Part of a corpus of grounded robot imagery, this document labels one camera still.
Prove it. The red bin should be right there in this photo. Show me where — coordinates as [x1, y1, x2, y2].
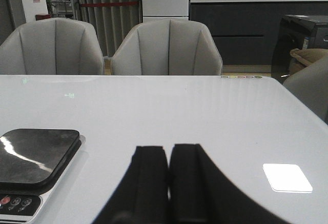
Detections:
[35, 14, 51, 21]

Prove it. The dark grey sideboard counter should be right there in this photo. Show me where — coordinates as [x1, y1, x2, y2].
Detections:
[189, 0, 327, 66]

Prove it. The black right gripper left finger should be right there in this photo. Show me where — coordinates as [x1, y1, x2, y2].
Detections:
[93, 146, 168, 223]

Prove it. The black glossy appliance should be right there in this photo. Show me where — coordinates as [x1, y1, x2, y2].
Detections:
[271, 15, 327, 83]

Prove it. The red barrier tape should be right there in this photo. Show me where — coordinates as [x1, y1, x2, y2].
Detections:
[79, 1, 139, 8]

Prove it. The grey chair at right edge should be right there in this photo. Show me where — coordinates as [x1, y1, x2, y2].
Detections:
[283, 56, 327, 123]

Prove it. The grey upholstered chair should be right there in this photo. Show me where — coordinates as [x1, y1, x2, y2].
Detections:
[111, 18, 223, 75]
[1, 17, 105, 75]

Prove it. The black silver kitchen scale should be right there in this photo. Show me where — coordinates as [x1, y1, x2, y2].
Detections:
[1, 129, 82, 223]

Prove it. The beige folded cushion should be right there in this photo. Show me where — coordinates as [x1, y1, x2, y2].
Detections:
[289, 48, 327, 75]

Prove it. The grey upholstered chair right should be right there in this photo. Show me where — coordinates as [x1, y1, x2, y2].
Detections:
[111, 18, 223, 75]

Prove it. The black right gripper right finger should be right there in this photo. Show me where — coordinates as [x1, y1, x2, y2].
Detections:
[169, 144, 285, 223]

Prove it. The grey upholstered chair left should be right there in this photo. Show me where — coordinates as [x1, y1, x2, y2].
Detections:
[1, 17, 105, 75]

